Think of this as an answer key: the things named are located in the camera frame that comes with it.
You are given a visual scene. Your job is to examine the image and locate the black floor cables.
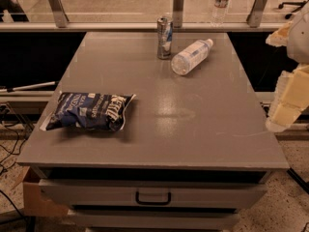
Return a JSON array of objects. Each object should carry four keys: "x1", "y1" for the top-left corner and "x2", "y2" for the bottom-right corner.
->
[{"x1": 0, "y1": 103, "x2": 37, "y2": 232}]

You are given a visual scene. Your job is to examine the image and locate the metal window rail frame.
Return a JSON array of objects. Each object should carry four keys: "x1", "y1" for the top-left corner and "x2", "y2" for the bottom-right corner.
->
[{"x1": 0, "y1": 0, "x2": 289, "y2": 32}]

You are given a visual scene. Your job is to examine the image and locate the clear water bottle standing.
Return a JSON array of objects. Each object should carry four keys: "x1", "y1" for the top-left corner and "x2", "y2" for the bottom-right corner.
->
[{"x1": 211, "y1": 0, "x2": 229, "y2": 27}]

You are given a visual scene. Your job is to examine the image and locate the clear water bottle lying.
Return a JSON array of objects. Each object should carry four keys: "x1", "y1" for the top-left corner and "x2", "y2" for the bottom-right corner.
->
[{"x1": 171, "y1": 39, "x2": 213, "y2": 75}]

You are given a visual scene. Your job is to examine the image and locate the black drawer handle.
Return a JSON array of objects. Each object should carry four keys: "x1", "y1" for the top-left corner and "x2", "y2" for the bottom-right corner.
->
[{"x1": 135, "y1": 191, "x2": 172, "y2": 206}]

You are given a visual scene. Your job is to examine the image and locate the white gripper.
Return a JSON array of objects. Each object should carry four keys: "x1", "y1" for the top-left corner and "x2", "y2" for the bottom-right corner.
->
[{"x1": 266, "y1": 4, "x2": 309, "y2": 132}]

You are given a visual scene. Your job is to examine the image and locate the grey top drawer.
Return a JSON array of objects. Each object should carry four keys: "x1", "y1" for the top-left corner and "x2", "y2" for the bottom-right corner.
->
[{"x1": 40, "y1": 179, "x2": 267, "y2": 209}]

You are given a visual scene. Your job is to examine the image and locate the white pole with black tip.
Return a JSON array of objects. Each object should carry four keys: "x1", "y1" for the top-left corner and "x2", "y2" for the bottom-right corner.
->
[{"x1": 0, "y1": 81, "x2": 59, "y2": 94}]

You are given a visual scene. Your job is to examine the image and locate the cardboard box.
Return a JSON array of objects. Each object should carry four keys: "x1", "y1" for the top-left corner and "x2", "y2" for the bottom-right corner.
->
[{"x1": 14, "y1": 167, "x2": 69, "y2": 217}]

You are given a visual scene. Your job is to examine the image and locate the blue chip bag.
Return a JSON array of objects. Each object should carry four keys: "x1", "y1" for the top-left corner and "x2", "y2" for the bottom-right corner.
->
[{"x1": 41, "y1": 92, "x2": 136, "y2": 131}]

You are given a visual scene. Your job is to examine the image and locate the grey drawer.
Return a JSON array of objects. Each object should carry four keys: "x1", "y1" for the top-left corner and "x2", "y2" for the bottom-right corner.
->
[
  {"x1": 68, "y1": 210, "x2": 239, "y2": 230},
  {"x1": 40, "y1": 179, "x2": 267, "y2": 209}
]

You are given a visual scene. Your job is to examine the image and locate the silver drink can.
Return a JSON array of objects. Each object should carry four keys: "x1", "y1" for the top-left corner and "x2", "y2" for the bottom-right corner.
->
[{"x1": 156, "y1": 16, "x2": 173, "y2": 59}]

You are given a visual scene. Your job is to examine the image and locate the black office chair base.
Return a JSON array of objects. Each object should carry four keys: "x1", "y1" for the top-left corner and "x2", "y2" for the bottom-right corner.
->
[{"x1": 278, "y1": 0, "x2": 309, "y2": 20}]

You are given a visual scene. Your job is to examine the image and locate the grey lower drawer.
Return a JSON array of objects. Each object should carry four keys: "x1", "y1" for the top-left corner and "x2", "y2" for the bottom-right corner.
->
[{"x1": 68, "y1": 210, "x2": 239, "y2": 230}]

